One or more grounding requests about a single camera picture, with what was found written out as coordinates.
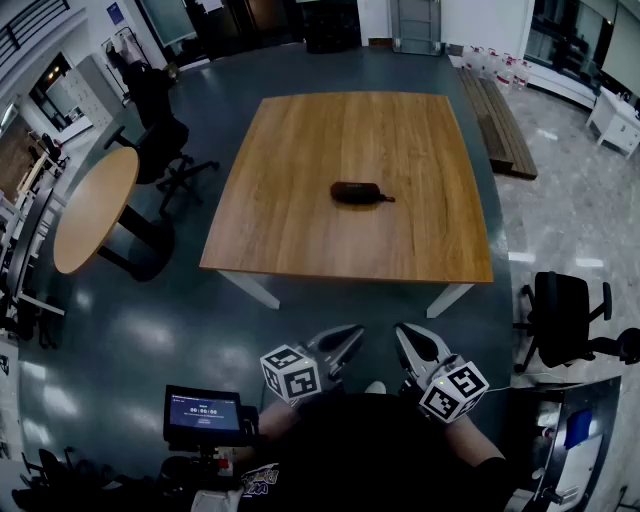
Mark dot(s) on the black monitor with lit screen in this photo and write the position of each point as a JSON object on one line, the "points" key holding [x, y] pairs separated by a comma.
{"points": [[202, 412]]}

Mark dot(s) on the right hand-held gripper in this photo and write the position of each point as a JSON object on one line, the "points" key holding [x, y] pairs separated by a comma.
{"points": [[455, 392]]}

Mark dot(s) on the grey metal cart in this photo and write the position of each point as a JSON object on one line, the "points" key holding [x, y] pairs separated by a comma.
{"points": [[600, 415]]}

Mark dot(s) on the white cabinet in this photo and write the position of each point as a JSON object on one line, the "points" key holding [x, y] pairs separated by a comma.
{"points": [[615, 122]]}

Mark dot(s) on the black office chair with coat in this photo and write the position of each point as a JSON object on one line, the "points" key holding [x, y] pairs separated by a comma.
{"points": [[155, 130]]}

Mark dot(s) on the coat rack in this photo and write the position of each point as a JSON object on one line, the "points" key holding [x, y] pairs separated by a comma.
{"points": [[127, 55]]}

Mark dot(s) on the person's left forearm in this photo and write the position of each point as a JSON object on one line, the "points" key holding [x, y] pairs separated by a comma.
{"points": [[275, 417]]}

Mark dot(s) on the person's right forearm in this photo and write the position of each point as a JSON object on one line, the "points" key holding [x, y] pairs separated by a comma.
{"points": [[475, 440]]}

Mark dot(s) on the black camera rig mount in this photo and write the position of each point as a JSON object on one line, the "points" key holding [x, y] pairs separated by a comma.
{"points": [[205, 467]]}

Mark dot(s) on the white table leg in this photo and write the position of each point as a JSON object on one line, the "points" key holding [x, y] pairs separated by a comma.
{"points": [[447, 300], [255, 292]]}

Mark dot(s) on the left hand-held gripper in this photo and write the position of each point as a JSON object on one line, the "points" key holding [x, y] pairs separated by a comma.
{"points": [[290, 372]]}

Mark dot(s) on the black zippered case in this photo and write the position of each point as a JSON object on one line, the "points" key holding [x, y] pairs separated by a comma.
{"points": [[352, 192]]}

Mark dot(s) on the round wooden table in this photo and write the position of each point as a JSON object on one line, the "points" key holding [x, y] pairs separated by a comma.
{"points": [[95, 210]]}

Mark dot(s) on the black office chair with armrests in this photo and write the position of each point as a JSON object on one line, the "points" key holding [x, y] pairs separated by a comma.
{"points": [[560, 320]]}

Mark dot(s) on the blue cloth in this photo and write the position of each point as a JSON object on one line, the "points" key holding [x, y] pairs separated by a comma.
{"points": [[579, 427]]}

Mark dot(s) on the white shoe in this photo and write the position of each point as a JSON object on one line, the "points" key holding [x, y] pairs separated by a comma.
{"points": [[375, 387]]}

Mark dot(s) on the group of clear water bottles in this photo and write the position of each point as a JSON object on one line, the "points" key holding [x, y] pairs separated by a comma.
{"points": [[500, 67]]}

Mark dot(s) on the person's black shirt torso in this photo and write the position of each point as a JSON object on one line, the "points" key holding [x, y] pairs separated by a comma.
{"points": [[370, 450]]}

